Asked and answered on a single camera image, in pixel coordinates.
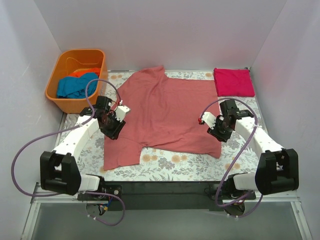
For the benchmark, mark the orange plastic basket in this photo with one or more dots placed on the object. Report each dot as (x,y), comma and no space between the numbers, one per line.
(69,62)

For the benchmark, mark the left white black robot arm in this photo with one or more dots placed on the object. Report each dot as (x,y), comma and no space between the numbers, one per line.
(58,168)

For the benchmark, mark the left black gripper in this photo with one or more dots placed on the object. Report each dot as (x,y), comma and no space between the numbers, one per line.
(114,130)

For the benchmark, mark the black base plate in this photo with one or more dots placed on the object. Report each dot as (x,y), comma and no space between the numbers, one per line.
(169,195)

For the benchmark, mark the blue t shirt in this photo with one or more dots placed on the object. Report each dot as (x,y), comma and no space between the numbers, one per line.
(71,87)

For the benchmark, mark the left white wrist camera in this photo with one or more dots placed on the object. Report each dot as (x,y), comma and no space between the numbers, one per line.
(121,111)

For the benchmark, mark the aluminium frame rail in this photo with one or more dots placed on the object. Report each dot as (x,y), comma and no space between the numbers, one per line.
(35,205)

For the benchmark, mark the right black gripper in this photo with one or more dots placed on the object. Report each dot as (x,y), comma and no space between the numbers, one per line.
(218,133)

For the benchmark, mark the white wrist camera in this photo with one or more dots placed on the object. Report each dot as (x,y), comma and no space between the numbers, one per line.
(121,111)
(209,119)

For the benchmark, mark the floral patterned table mat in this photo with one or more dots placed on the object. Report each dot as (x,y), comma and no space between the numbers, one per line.
(161,165)

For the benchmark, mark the orange t shirt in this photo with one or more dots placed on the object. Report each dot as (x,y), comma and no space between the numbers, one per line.
(80,72)

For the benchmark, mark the dusty pink t shirt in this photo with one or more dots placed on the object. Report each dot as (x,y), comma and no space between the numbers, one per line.
(164,115)

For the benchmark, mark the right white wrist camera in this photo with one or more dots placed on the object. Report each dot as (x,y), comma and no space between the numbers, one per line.
(209,119)

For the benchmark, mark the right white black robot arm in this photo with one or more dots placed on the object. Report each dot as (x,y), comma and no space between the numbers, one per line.
(278,168)

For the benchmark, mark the folded magenta t shirt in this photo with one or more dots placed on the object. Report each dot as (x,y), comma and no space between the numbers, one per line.
(233,82)

